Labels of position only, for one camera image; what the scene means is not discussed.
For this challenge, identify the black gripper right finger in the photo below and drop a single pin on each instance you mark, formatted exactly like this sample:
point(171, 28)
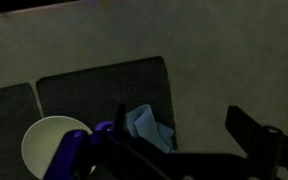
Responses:
point(244, 125)

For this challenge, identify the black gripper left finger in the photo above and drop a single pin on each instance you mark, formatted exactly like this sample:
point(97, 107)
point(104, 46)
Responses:
point(121, 116)

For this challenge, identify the blue cloth towel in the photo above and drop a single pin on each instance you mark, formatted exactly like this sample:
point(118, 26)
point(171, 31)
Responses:
point(147, 126)

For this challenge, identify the large white round plate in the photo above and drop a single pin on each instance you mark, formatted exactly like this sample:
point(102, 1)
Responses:
point(44, 143)

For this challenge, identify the large dark grey placemat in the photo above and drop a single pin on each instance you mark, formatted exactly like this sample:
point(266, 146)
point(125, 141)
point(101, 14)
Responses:
point(100, 93)

